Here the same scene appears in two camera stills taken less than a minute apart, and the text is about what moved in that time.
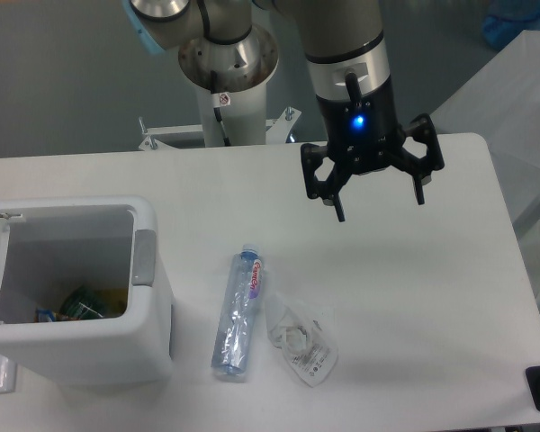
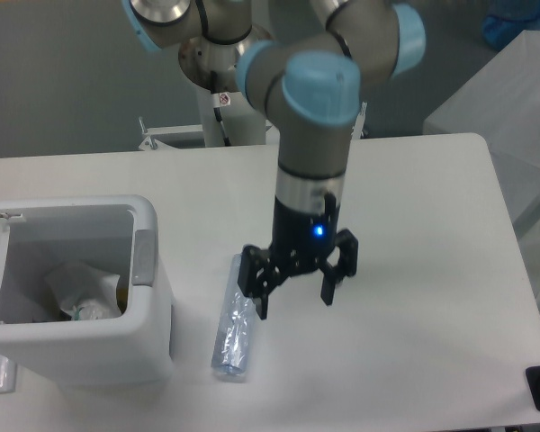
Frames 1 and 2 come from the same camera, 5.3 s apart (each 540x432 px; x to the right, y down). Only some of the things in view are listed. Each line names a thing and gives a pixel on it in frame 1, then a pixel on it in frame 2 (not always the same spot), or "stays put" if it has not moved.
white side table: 512,103 stays put
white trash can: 84,303 stays put
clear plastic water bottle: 239,311 stays put
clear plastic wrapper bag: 306,332 → 83,292
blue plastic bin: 506,20 stays put
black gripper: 364,137 → 301,241
